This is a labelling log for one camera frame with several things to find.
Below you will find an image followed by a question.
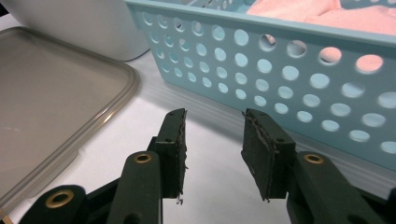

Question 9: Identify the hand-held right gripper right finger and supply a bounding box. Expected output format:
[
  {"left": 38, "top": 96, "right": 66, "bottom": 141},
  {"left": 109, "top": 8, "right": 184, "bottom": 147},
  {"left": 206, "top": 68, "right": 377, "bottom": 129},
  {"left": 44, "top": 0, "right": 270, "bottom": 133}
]
[{"left": 241, "top": 107, "right": 387, "bottom": 224}]

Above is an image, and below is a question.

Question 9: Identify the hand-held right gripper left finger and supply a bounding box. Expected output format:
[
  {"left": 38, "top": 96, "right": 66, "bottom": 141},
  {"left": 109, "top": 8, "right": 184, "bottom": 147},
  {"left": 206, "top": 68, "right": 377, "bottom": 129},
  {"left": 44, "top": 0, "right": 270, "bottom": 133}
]
[{"left": 106, "top": 107, "right": 189, "bottom": 224}]

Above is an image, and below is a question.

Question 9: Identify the light blue perforated basket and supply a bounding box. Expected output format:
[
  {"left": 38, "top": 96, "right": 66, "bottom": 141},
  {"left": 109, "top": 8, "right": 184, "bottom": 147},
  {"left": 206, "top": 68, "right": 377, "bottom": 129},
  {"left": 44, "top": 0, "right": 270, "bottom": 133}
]
[{"left": 124, "top": 0, "right": 396, "bottom": 172}]

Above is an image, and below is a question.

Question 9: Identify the translucent grey box lid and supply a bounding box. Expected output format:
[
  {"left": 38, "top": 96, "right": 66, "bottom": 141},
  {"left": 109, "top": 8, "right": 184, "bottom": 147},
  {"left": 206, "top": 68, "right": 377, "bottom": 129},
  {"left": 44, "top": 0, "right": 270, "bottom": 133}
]
[{"left": 0, "top": 26, "right": 141, "bottom": 216}]

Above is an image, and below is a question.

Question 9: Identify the white divided storage box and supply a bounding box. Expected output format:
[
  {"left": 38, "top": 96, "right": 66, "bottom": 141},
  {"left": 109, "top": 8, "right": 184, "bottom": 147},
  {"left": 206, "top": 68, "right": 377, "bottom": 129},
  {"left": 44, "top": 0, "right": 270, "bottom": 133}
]
[{"left": 0, "top": 0, "right": 150, "bottom": 62}]

